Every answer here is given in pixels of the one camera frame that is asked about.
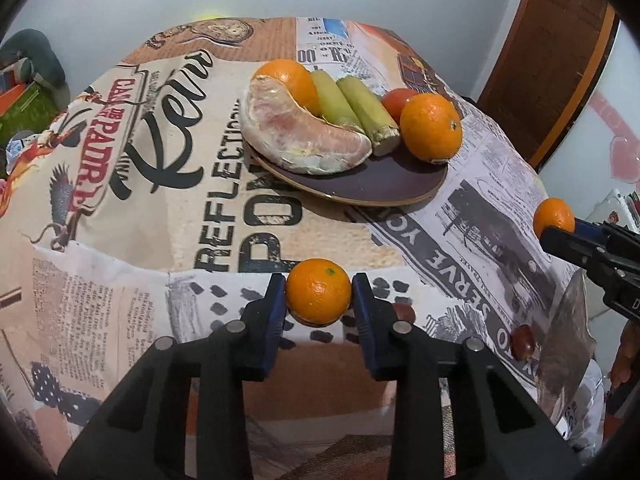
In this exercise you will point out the large orange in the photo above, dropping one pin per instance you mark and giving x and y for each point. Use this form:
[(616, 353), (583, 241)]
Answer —
[(296, 79), (430, 127)]

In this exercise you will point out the dark red jujube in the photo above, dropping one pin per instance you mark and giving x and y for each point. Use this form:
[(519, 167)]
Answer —
[(523, 343), (405, 312)]

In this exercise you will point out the small mandarin orange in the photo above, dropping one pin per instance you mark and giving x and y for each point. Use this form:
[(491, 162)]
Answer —
[(318, 292), (553, 213)]

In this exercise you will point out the dark purple plate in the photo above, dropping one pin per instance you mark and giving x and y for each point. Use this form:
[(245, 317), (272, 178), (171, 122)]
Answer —
[(397, 179)]

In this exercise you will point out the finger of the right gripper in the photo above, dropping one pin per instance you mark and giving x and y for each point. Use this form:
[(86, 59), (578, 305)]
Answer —
[(576, 250), (592, 229)]

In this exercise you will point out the brown wooden door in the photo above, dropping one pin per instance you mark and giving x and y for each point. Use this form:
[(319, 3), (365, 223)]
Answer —
[(551, 60)]

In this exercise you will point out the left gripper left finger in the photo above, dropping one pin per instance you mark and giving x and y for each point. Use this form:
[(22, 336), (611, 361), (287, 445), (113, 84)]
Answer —
[(139, 431)]

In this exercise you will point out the yellow sugarcane piece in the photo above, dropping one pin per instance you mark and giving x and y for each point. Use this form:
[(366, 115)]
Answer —
[(334, 107), (376, 121)]

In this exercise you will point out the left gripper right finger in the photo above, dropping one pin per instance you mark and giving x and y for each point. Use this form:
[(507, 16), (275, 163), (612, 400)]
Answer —
[(499, 431)]

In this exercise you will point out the printed newspaper tablecloth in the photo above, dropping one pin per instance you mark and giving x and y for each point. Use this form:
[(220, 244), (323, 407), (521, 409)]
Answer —
[(138, 213)]

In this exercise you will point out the peeled pomelo segment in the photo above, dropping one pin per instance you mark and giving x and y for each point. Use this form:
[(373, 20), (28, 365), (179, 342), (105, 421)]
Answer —
[(276, 127)]

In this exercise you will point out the red tomato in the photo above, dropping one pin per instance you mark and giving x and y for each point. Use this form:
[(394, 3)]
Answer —
[(395, 100)]

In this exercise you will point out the person's hand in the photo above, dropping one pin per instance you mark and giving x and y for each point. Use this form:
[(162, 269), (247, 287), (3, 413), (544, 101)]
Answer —
[(626, 353)]

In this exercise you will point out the green storage box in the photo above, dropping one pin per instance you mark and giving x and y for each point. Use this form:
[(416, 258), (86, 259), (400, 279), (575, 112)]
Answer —
[(25, 107)]

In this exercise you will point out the yellow chair back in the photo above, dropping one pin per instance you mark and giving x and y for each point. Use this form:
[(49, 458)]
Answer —
[(209, 17)]

